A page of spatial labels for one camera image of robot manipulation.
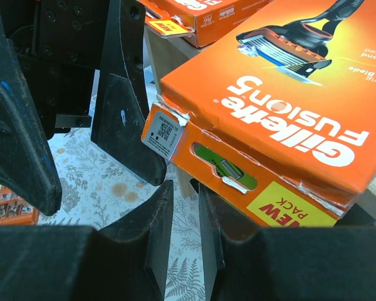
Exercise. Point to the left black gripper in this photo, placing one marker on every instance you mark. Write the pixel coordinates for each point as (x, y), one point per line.
(59, 47)

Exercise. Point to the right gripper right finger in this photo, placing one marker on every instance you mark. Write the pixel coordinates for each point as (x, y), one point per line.
(245, 261)

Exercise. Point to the orange razor box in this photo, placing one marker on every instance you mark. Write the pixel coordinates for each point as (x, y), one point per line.
(269, 125)
(200, 22)
(16, 211)

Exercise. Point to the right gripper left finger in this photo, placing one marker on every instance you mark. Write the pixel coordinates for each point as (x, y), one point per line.
(126, 260)

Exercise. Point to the floral tablecloth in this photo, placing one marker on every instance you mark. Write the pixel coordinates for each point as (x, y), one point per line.
(97, 191)

